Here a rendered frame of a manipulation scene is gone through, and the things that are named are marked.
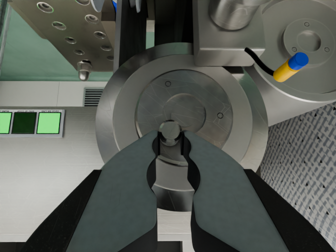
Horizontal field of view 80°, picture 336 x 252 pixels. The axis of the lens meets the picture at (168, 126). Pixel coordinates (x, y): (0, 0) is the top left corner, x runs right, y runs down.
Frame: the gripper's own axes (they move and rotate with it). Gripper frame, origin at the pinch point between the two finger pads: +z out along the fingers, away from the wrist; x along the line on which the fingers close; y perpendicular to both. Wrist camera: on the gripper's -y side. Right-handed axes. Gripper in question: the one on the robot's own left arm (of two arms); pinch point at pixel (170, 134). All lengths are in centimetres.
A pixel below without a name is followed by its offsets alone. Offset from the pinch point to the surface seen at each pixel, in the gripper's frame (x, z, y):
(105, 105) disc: -5.5, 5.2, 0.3
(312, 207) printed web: 18.7, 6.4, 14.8
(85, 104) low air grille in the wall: -113, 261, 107
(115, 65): -4.9, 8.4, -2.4
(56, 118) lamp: -26.8, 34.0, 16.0
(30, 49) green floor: -151, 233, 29
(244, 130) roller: 6.1, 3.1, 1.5
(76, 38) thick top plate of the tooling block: -18.5, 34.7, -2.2
